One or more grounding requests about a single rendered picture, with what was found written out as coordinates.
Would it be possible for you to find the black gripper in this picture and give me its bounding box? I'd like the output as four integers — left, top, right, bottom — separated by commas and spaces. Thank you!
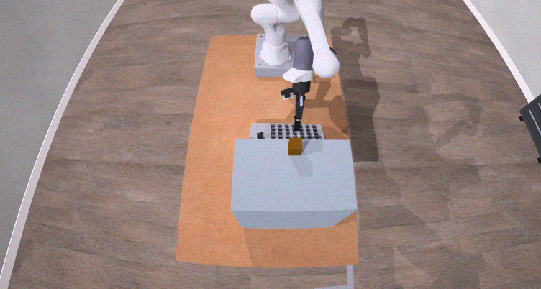
292, 81, 311, 131

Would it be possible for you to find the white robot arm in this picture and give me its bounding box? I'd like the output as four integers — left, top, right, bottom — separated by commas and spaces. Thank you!
251, 0, 340, 83

